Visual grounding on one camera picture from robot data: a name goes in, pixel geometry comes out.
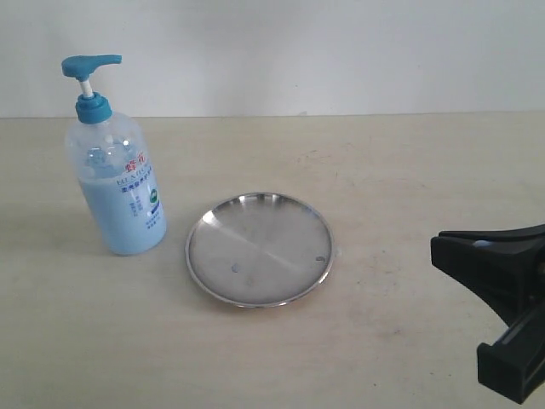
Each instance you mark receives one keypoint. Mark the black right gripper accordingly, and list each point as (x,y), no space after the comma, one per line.
(505,270)

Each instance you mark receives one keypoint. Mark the blue pump lotion bottle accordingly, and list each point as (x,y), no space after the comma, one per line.
(112,164)

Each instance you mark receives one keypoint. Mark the round stainless steel plate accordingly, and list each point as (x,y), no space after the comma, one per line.
(283,247)

